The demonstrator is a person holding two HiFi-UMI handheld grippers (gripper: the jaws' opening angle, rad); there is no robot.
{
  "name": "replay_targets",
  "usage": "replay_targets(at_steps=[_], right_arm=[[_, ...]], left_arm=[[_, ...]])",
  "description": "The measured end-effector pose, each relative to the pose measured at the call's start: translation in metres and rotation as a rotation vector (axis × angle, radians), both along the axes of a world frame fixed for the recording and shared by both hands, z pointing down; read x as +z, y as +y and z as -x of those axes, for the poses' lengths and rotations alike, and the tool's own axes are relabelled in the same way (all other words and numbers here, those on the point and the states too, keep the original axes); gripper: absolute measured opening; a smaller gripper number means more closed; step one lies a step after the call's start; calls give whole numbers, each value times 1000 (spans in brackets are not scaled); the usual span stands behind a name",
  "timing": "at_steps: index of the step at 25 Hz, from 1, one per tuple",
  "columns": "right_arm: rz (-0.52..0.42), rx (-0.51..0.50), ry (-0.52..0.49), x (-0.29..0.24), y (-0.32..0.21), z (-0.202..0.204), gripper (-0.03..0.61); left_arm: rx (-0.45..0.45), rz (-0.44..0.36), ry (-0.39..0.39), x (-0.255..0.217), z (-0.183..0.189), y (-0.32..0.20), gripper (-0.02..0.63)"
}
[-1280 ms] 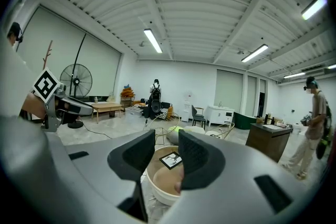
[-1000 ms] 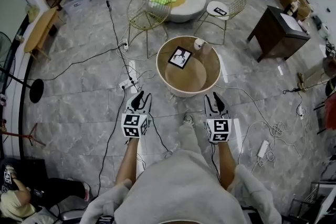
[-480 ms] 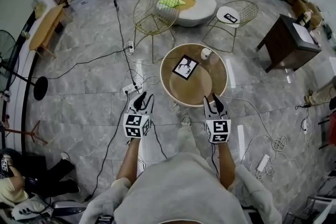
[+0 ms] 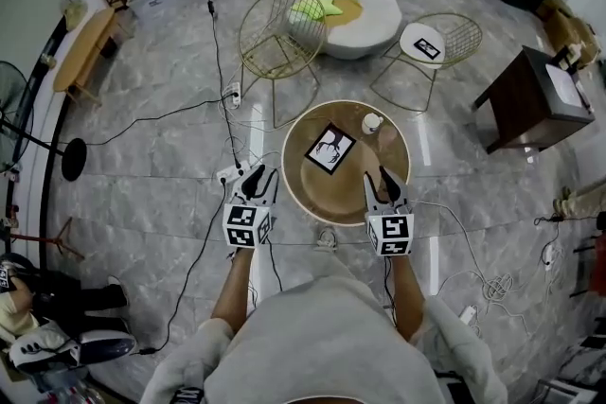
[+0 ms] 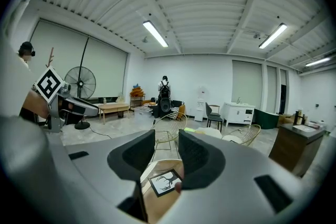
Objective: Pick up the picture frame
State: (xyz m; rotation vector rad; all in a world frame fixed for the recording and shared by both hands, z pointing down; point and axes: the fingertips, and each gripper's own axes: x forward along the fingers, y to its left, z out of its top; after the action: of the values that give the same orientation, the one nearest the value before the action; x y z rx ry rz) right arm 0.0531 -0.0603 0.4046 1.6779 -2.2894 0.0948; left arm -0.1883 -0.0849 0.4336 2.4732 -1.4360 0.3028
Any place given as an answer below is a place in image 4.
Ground long black cable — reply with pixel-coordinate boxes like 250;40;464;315
204;0;247;176

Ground wooden easel stand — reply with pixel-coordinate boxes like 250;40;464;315
9;216;86;261

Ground person's left forearm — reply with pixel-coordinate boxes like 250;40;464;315
210;248;257;333

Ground white mug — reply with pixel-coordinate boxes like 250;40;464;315
362;112;384;136

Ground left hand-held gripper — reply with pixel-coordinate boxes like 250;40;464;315
222;164;280;248

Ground bare gold wire chair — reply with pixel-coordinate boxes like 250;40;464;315
237;0;328;130

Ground white egg shaped ottoman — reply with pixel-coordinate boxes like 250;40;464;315
286;0;403;61

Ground black framed deer picture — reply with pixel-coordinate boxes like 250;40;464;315
303;121;357;176

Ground person's right forearm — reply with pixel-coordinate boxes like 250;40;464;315
387;253;426;343

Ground white round seat cushion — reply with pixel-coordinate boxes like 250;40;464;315
399;22;447;70

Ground black metal rack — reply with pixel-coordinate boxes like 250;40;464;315
534;335;606;404

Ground orange folding chair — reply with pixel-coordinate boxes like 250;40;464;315
570;212;606;299

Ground oval light wooden bench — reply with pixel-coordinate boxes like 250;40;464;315
51;7;119;108

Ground person's grey shirt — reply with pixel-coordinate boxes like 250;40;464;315
139;272;508;404

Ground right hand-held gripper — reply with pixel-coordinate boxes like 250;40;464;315
363;165;417;257

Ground white cable tangle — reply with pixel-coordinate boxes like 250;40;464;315
411;198;564;337

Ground green star pillow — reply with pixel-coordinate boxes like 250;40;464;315
289;0;343;23

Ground black standing fan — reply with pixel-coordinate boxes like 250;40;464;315
0;60;89;184

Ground pack of water bottles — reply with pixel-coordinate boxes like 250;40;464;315
42;373;105;404

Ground cushioned gold wire chair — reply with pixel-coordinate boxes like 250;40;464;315
368;11;484;114

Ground white and black machine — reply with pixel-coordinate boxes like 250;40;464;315
9;319;138;375

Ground round glass coffee table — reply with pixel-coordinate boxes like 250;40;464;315
280;98;412;228

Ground dark wooden washstand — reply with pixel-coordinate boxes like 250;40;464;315
472;44;597;156

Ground brown cardboard box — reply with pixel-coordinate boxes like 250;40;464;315
542;0;600;70

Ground white basin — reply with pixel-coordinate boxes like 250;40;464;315
544;62;586;108

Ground clear drinking glass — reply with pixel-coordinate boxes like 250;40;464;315
377;125;400;152

